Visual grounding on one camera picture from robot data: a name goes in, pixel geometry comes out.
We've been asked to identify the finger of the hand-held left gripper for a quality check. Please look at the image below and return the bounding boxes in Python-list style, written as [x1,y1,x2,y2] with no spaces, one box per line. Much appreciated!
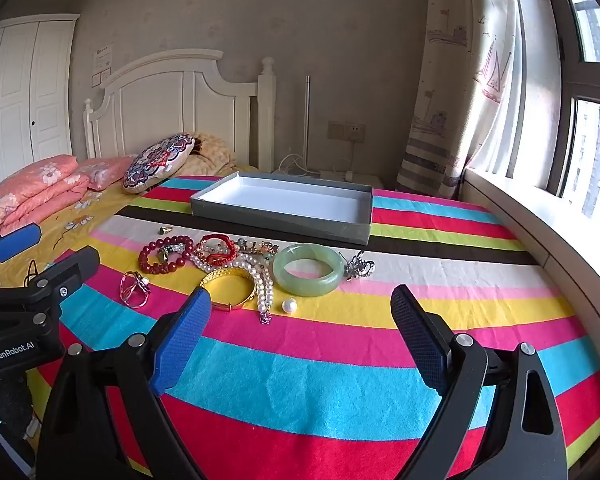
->
[0,223,42,281]
[0,246,101,322]

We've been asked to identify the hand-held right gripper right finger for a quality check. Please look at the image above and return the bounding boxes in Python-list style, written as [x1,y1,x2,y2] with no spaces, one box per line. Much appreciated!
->
[390,284,567,480]

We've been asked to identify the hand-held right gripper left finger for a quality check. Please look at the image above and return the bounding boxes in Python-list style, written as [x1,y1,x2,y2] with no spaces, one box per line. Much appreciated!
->
[36,287,213,480]

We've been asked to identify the thin wire bracelet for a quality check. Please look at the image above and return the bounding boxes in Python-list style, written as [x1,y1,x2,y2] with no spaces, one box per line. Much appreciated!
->
[120,270,152,308]

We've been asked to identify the red bead bracelet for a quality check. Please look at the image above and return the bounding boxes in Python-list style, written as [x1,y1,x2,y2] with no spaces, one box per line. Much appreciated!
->
[138,235,195,276]

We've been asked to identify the gold bangle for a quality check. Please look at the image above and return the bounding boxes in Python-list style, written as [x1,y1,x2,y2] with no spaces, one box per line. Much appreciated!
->
[200,267,258,312]

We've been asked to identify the green jade bangle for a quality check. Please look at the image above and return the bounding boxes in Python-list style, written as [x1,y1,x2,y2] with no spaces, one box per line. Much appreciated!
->
[272,242,343,296]

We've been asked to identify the red string bracelet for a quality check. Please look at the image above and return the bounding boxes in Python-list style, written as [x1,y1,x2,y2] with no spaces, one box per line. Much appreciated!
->
[195,233,236,266]

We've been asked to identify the amber stone bracelet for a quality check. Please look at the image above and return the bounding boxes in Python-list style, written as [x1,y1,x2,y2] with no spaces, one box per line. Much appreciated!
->
[230,240,280,261]

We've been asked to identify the grey jewelry box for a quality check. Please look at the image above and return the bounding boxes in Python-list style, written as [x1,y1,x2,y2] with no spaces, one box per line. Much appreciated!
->
[190,170,374,247]

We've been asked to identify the pink floral quilt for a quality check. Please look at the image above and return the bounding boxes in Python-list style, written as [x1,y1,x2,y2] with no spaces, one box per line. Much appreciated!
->
[0,156,91,241]

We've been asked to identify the yellow floral bedsheet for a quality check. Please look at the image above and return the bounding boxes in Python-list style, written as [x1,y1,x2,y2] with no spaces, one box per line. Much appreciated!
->
[0,165,258,291]

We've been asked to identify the pink floral pillow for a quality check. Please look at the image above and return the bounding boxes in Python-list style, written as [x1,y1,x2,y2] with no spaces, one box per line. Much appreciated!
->
[75,156,136,191]

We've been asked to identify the striped colourful cloth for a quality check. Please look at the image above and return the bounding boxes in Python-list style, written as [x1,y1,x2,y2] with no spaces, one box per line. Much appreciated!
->
[25,175,600,480]

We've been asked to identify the round patterned cushion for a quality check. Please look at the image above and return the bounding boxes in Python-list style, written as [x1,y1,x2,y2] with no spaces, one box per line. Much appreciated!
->
[122,133,196,195]

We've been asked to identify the white wardrobe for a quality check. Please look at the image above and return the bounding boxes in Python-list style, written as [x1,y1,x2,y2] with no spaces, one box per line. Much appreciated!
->
[0,14,81,201]

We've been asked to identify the white windowsill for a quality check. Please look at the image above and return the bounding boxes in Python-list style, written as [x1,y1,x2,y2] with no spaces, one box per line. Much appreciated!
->
[460,167,600,411]

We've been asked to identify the beige blanket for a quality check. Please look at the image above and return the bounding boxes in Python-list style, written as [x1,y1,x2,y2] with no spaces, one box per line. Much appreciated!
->
[187,132,238,177]

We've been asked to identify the white bed headboard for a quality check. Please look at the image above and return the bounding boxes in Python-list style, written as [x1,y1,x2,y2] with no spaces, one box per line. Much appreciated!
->
[83,49,277,173]

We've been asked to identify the white pole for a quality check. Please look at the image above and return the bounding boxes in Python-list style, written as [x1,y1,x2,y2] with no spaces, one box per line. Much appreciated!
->
[304,75,311,173]

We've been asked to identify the printed curtain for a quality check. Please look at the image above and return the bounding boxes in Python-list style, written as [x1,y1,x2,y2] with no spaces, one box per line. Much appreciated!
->
[395,0,546,201]

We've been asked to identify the window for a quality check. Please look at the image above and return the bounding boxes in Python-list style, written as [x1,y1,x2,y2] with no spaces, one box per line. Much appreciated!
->
[545,0,600,221]

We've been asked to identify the green white bead bracelet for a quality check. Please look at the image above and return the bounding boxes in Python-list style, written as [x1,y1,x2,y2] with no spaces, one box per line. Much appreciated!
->
[160,242,196,266]

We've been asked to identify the white pearl necklace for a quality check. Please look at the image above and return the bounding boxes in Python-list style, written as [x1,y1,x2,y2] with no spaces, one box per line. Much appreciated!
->
[187,247,276,326]

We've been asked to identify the wall paper notice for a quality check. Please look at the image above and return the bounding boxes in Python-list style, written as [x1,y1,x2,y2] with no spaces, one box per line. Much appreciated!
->
[92,45,113,88]

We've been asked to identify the wall socket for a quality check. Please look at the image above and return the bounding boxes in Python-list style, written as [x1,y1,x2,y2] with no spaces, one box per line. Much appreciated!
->
[327,121,366,142]

